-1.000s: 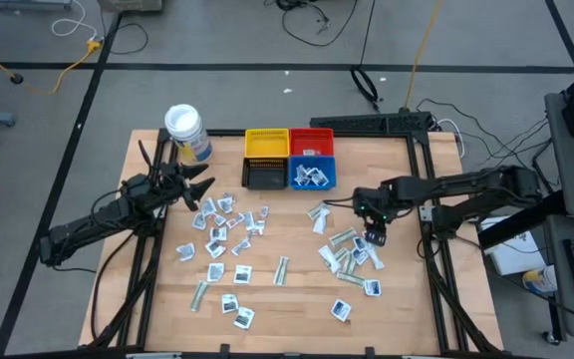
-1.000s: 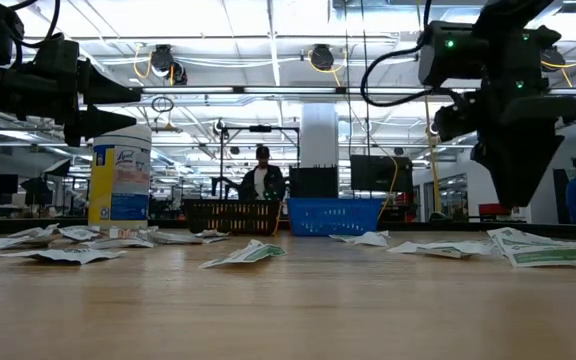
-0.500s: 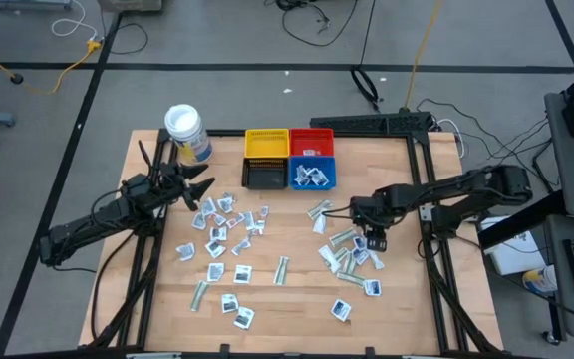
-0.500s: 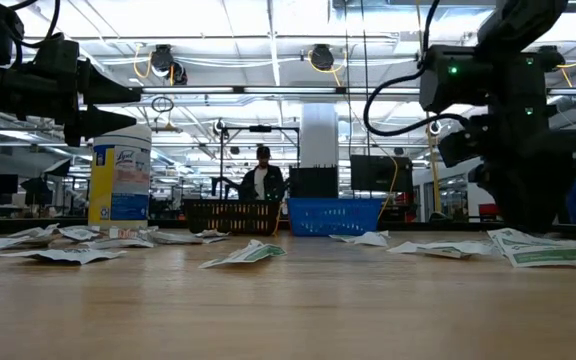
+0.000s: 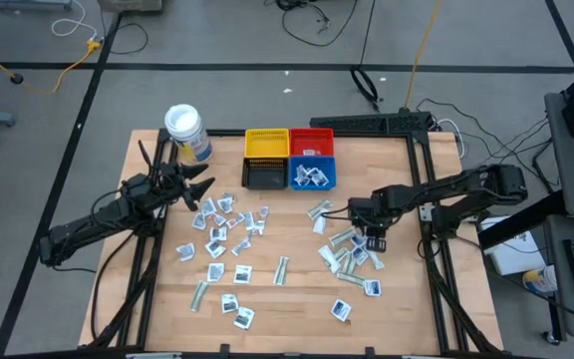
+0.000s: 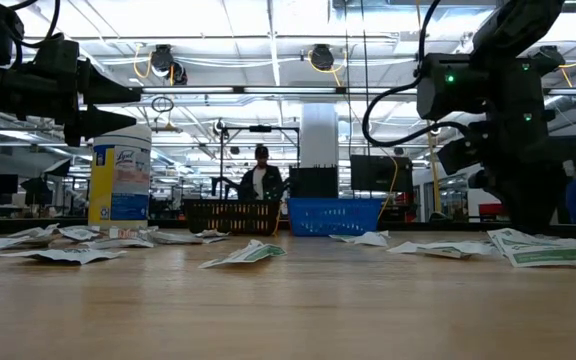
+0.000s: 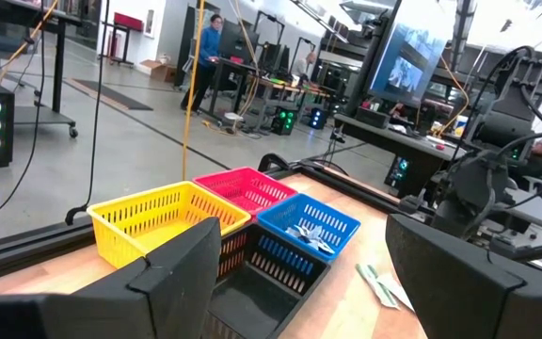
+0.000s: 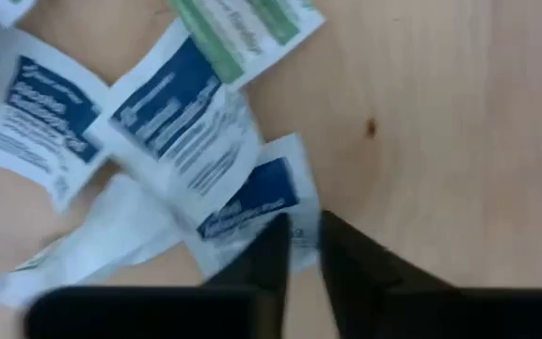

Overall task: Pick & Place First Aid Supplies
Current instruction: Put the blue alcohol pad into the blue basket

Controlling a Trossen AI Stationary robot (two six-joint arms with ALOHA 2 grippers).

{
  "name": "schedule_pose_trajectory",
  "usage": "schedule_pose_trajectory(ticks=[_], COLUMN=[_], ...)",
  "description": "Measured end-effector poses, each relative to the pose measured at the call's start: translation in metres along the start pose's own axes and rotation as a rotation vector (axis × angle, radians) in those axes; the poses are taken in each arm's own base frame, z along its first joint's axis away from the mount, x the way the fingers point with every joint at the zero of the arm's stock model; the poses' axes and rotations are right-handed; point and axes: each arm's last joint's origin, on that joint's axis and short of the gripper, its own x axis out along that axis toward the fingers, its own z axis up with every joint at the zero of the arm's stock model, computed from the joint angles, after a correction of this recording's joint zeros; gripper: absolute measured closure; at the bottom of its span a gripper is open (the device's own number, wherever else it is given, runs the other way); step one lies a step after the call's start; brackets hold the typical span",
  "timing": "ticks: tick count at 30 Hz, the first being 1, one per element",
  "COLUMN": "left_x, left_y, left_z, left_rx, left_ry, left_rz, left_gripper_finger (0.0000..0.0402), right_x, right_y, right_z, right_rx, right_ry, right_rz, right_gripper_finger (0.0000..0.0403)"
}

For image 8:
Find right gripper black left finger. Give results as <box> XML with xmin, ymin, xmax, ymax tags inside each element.
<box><xmin>23</xmin><ymin>213</ymin><xmax>293</xmax><ymax>339</ymax></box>

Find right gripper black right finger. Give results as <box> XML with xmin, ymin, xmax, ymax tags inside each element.
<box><xmin>319</xmin><ymin>209</ymin><xmax>542</xmax><ymax>339</ymax></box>

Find white blue alcohol pad packet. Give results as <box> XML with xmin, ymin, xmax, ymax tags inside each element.
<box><xmin>0</xmin><ymin>27</ymin><xmax>110</xmax><ymax>212</ymax></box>
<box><xmin>183</xmin><ymin>133</ymin><xmax>323</xmax><ymax>280</ymax></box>
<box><xmin>84</xmin><ymin>18</ymin><xmax>266</xmax><ymax>225</ymax></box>

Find white paper packet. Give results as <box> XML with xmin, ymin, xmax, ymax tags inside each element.
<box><xmin>0</xmin><ymin>172</ymin><xmax>183</xmax><ymax>310</ymax></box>

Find white green bandage packet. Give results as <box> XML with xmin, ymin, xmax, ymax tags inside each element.
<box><xmin>166</xmin><ymin>0</ymin><xmax>327</xmax><ymax>89</ymax></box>

